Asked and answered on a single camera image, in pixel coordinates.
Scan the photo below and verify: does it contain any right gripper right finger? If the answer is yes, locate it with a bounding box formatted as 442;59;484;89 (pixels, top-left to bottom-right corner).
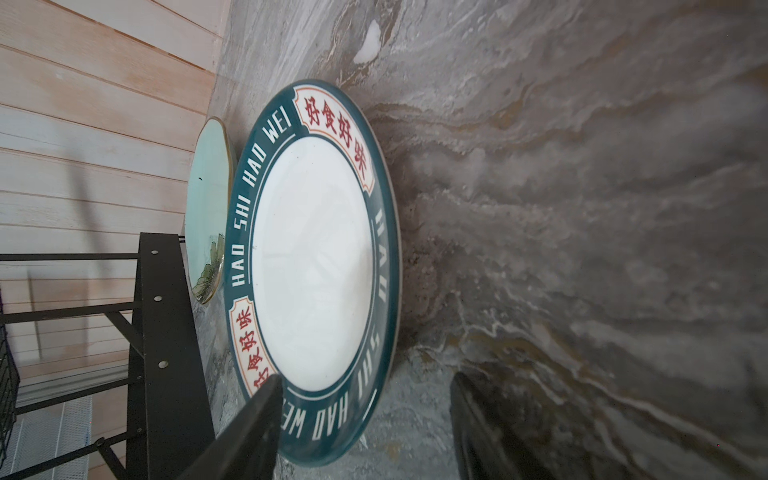
450;372;553;480

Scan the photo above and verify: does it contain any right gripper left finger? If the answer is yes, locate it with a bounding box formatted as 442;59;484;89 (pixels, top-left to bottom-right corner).
179;374;283;479

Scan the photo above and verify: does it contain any green rim white plate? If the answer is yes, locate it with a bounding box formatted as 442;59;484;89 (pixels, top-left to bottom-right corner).
223;79;402;467

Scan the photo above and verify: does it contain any mint green flower plate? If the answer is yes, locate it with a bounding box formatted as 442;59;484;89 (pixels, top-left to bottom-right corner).
184;117;235;304

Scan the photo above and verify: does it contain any black two-tier dish rack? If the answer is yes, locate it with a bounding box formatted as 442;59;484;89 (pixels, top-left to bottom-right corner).
1;233;215;479

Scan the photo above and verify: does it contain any white wire mesh shelf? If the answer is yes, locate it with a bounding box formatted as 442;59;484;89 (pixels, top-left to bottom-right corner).
1;396;93;477

